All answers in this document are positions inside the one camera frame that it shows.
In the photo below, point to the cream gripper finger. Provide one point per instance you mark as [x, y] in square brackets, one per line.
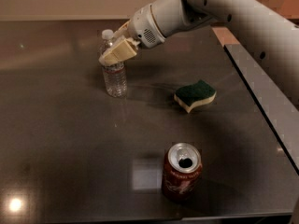
[121, 50]
[122, 31]

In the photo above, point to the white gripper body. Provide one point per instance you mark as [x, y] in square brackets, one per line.
[142, 26]

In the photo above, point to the clear plastic water bottle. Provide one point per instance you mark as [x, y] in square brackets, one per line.
[114, 75]

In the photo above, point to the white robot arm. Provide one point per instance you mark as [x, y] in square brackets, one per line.
[272, 40]

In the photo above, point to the green and yellow sponge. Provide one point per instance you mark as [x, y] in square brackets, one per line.
[191, 96]

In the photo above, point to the red soda can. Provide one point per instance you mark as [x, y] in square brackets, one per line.
[182, 169]

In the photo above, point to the grey side table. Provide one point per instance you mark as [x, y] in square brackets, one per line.
[280, 114]

